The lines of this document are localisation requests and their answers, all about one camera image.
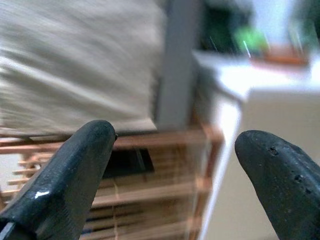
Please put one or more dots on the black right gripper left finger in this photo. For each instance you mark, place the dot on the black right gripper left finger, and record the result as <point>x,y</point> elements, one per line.
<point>62,180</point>

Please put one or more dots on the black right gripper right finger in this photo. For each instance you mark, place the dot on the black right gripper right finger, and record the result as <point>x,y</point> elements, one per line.
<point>287,190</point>

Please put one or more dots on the dark grey fridge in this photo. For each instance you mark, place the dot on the dark grey fridge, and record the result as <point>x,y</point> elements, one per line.
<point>75,62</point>

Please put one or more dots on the white counter cabinet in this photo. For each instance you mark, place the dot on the white counter cabinet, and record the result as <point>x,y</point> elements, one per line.
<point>280,120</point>

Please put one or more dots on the wooden slat pallet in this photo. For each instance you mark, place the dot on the wooden slat pallet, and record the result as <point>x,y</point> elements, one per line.
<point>155,195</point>

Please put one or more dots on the orange tray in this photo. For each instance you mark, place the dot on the orange tray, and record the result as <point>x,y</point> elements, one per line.
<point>280,57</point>

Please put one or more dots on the green object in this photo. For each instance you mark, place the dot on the green object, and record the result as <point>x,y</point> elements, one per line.
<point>251,38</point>

